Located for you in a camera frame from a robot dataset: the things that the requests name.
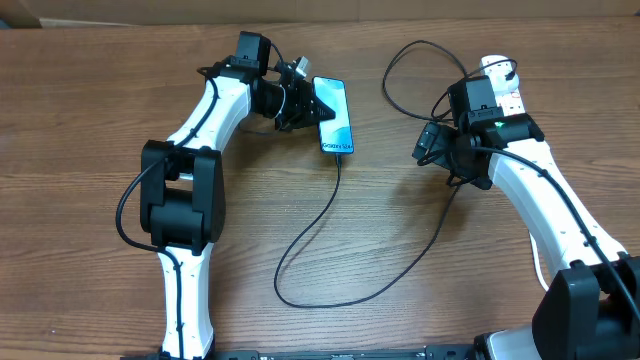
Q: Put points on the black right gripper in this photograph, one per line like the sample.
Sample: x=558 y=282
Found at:
x=438 y=156

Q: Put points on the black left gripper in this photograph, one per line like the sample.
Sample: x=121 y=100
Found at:
x=301 y=114

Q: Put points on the black Samsung Galaxy smartphone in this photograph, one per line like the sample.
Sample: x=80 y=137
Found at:
x=335 y=134

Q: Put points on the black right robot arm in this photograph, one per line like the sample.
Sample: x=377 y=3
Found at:
x=591 y=308

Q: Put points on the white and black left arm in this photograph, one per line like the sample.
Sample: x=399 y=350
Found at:
x=182 y=195

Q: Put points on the white power strip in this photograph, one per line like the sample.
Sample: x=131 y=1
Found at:
x=509 y=99

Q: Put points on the white USB wall charger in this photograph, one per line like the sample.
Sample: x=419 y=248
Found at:
x=501 y=72

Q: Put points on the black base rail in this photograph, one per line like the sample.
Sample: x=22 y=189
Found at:
x=350 y=354

